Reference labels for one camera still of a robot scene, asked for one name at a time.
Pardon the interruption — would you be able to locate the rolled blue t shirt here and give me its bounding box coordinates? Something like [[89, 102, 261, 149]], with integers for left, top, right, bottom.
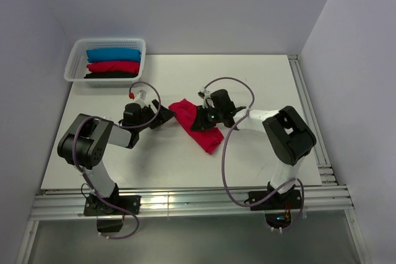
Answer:
[[86, 48, 141, 63]]

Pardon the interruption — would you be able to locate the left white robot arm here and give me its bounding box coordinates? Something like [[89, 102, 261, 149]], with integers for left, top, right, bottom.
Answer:
[[57, 100, 176, 215]]

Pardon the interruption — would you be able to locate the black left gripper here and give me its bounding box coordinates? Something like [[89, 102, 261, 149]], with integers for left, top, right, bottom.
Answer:
[[136, 99, 176, 132]]

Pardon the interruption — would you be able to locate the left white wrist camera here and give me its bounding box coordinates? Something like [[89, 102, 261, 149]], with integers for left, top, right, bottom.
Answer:
[[129, 90, 147, 107]]

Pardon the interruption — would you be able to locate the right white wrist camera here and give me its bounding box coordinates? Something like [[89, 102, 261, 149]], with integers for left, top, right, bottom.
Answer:
[[198, 88, 211, 101]]

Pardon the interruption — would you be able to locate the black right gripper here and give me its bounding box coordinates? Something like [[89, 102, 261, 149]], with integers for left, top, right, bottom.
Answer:
[[191, 104, 223, 132]]

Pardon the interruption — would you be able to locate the purple cable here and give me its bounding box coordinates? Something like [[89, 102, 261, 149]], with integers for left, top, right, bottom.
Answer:
[[204, 77, 306, 233], [71, 81, 161, 241]]

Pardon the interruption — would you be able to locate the rolled black t shirt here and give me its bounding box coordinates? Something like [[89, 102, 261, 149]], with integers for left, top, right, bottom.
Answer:
[[84, 71, 138, 79]]

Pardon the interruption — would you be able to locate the red t shirt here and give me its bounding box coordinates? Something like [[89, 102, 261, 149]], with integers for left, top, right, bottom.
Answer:
[[169, 99, 224, 155], [87, 61, 140, 74]]

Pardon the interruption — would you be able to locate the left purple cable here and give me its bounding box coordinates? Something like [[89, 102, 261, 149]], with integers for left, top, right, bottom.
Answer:
[[71, 81, 161, 241]]

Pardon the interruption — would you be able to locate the aluminium front rail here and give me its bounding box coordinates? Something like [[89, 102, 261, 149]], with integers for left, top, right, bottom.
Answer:
[[29, 185, 354, 221]]

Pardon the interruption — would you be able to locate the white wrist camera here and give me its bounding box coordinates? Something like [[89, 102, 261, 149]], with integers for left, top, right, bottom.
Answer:
[[198, 88, 211, 101], [129, 90, 147, 107]]

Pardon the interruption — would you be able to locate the aluminium side rail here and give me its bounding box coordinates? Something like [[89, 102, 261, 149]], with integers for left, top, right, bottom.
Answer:
[[287, 54, 338, 186]]

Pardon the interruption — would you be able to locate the rolled red t shirt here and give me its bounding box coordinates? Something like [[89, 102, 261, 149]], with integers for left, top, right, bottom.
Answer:
[[87, 61, 140, 74]]

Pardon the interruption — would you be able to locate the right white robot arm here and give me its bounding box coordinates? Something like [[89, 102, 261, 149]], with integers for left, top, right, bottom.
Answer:
[[191, 88, 317, 208]]

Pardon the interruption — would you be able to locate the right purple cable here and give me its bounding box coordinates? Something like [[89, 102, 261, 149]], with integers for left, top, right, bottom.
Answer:
[[204, 77, 306, 233]]

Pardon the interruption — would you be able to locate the white perforated plastic basket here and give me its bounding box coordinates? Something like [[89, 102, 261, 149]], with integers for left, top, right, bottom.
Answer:
[[64, 37, 146, 88]]

